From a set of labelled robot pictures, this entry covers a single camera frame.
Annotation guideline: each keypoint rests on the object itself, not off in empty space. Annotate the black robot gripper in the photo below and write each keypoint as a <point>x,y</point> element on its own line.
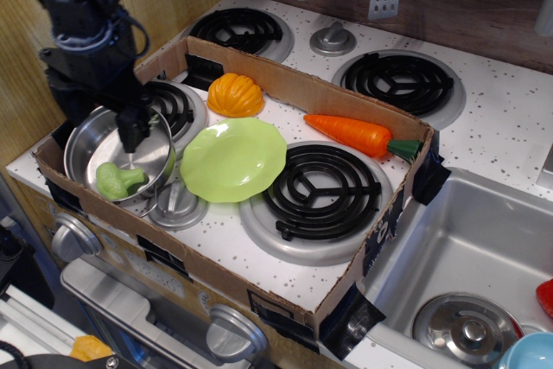
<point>92,63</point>

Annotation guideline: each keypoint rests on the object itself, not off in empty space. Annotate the green toy broccoli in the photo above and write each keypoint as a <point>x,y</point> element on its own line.
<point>115,183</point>

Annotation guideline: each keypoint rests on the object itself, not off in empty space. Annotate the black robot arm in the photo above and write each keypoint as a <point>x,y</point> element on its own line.
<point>89,9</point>

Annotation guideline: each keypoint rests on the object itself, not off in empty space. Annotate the silver metal pot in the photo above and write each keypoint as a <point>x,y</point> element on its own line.
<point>97,141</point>

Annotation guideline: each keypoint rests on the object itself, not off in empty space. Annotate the front left black burner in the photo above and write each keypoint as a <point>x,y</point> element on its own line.
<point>183,109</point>

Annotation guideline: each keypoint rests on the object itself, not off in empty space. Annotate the black burner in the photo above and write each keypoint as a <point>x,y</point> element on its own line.
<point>411,81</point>
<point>183,109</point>
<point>247,30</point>
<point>319,209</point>

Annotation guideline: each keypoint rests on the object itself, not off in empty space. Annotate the silver front stovetop knob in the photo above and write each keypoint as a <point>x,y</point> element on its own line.
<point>174,208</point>

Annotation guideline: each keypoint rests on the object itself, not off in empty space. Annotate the silver stovetop knob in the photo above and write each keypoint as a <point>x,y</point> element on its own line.
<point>174,208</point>
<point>333,41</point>

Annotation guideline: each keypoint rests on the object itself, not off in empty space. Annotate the left silver oven knob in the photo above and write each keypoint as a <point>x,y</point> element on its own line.
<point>73,239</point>

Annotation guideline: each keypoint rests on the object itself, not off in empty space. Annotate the silver oven knob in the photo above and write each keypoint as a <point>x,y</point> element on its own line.
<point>232,337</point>
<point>73,239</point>

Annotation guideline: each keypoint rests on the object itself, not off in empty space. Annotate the orange toy pumpkin half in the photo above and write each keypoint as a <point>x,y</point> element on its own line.
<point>236,96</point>

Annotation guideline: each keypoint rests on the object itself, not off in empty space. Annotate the green plastic plate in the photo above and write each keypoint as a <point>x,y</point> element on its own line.
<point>233,160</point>

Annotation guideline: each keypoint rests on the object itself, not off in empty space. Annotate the back left black burner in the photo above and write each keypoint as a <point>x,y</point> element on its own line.
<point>247,30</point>

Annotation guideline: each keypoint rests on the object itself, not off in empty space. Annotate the orange yellow object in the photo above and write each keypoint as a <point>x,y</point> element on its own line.
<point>88,347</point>

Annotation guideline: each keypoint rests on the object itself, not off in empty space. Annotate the front right black burner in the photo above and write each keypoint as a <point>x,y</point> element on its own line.
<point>319,209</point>

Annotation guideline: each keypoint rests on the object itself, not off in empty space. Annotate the silver back stovetop knob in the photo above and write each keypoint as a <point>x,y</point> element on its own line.
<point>333,41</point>

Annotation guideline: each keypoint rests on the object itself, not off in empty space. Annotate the right silver oven knob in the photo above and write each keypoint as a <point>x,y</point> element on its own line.
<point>232,337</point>

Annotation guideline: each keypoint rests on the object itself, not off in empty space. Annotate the orange toy carrot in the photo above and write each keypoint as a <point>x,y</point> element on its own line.
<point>371,139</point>

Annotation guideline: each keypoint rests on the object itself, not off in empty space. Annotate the brown cardboard fence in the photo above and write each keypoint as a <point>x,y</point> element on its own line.
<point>217,252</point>

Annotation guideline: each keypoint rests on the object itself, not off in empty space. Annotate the back right black burner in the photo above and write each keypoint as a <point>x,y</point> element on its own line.
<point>411,81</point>

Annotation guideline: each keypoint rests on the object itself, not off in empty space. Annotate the grey toy sink basin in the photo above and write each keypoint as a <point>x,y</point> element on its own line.
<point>476,236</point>

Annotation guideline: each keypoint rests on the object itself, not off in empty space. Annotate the silver pot lid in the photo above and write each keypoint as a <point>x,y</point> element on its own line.
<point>470,329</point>

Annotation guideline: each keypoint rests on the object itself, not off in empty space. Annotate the red toy item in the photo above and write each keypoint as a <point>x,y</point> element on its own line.
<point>544,294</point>

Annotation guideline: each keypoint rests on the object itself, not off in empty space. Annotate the light blue bowl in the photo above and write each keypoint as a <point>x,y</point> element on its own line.
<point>533,351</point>

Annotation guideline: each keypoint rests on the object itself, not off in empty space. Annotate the silver oven door handle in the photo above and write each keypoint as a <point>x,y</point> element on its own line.
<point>145,328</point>

